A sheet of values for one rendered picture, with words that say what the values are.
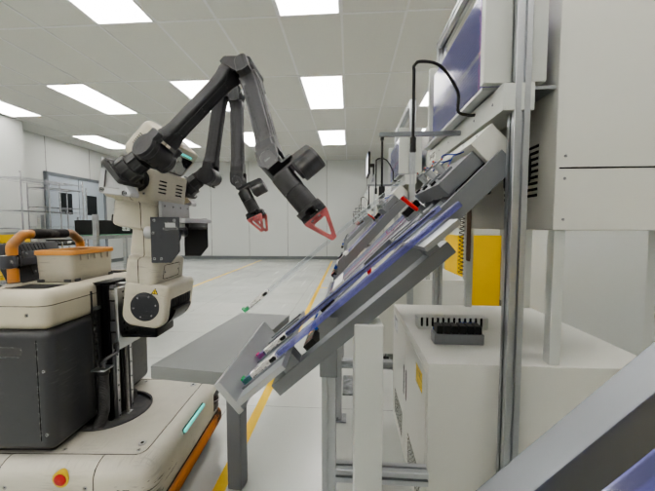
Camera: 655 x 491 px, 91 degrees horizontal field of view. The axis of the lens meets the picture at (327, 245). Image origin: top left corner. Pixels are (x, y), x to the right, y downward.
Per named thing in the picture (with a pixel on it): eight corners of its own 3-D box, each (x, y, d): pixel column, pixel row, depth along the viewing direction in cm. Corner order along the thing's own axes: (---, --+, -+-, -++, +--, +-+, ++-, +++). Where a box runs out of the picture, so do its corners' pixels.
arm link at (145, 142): (245, 70, 109) (227, 43, 100) (269, 83, 102) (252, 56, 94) (154, 167, 106) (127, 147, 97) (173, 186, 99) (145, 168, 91)
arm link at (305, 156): (273, 175, 87) (256, 157, 79) (305, 148, 87) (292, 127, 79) (295, 203, 81) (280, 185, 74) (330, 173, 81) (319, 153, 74)
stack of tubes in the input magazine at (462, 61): (480, 91, 90) (482, -11, 88) (432, 139, 141) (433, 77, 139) (526, 89, 89) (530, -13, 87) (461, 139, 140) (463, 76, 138)
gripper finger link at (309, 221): (344, 229, 83) (321, 201, 83) (345, 230, 76) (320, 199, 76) (325, 245, 84) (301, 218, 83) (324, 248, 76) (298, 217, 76)
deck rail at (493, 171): (331, 341, 93) (316, 326, 93) (331, 339, 95) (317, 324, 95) (518, 165, 87) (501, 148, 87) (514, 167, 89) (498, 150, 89)
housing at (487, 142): (505, 179, 89) (470, 143, 89) (450, 196, 138) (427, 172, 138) (527, 158, 89) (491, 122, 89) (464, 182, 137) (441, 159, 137)
